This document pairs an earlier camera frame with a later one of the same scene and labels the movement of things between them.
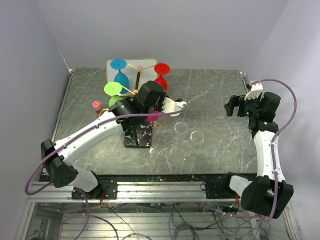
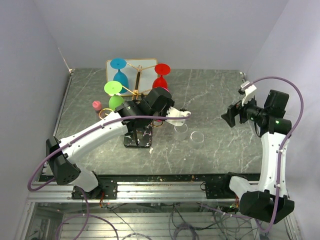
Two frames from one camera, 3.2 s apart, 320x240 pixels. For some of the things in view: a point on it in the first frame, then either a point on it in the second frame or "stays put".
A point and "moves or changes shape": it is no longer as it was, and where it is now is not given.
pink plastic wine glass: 151,118 moves or changes shape
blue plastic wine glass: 120,77 stays put
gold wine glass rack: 139,135 stays put
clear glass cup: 196,140 stays put
